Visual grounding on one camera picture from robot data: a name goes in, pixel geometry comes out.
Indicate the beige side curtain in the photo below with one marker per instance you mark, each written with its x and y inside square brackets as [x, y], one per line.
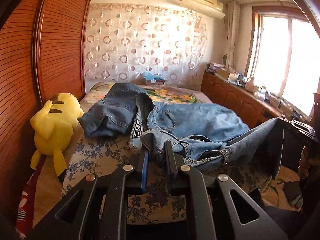
[233, 28]

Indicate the white wall air conditioner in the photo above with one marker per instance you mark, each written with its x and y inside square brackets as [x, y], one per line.
[210, 8]

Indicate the long wooden sideboard cabinet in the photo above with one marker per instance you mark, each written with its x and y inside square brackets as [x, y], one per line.
[251, 110]

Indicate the cardboard box on sideboard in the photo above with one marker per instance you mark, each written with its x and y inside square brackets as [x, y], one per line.
[227, 75]

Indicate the blue denim jeans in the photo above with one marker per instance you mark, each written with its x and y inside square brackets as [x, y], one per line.
[206, 135]

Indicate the wooden framed window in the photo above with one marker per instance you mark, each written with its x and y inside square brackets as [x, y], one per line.
[283, 57]

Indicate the cardboard box with blue cloth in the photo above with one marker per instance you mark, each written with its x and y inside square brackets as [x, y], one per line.
[153, 80]

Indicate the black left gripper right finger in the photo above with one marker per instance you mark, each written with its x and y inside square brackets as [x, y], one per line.
[217, 208]

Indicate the bed with blue floral sheet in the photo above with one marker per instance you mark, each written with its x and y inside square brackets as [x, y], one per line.
[102, 156]

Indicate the colourful floral blanket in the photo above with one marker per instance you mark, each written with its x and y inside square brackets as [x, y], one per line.
[170, 94]

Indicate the wooden slatted wardrobe door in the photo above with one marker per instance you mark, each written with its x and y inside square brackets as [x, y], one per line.
[42, 53]

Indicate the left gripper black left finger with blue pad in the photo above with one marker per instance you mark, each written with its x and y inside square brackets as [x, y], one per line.
[96, 207]

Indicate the yellow Pikachu plush toy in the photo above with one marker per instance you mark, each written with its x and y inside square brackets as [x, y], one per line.
[54, 127]

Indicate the white bottle on sideboard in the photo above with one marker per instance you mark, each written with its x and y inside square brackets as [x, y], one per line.
[249, 86]

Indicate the sheer circle-pattern curtain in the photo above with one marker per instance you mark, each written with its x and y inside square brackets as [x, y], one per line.
[123, 41]

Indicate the person's right hand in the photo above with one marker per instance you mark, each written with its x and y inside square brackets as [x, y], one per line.
[305, 163]

